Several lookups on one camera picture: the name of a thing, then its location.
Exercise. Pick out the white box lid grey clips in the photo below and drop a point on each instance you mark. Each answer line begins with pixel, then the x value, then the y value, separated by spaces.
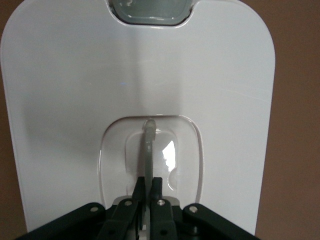
pixel 75 100

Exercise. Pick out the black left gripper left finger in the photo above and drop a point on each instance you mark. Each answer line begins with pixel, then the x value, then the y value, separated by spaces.
pixel 120 220

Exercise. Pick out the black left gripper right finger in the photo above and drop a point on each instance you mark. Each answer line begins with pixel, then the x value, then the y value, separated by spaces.
pixel 162 220

